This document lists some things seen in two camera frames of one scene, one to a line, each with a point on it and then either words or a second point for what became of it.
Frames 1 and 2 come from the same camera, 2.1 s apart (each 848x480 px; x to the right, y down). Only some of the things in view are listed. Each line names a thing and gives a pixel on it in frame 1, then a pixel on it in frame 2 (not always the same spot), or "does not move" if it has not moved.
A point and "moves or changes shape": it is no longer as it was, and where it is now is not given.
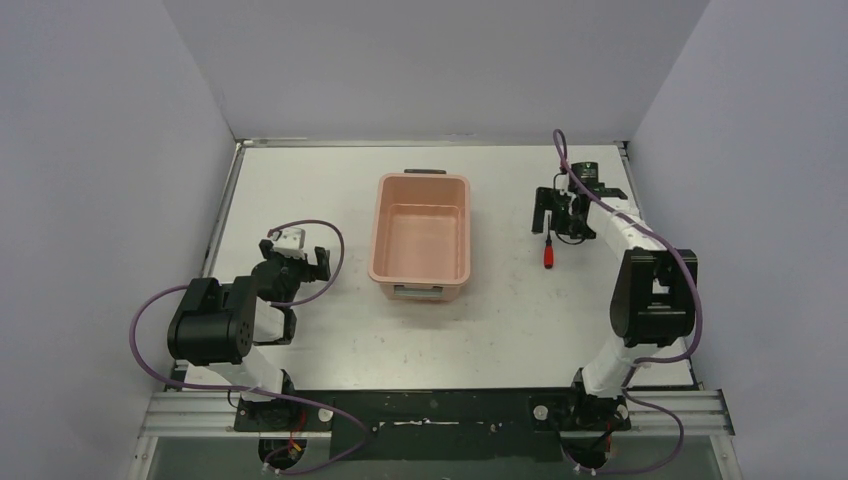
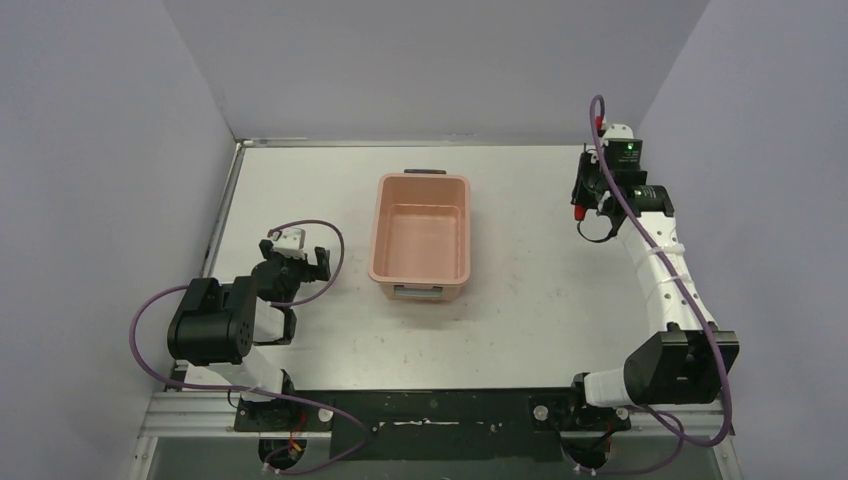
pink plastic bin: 419,246 does not move
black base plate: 511,424 does not move
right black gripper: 547,199 to 581,195
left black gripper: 296,262 does not move
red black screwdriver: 549,257 moves or changes shape
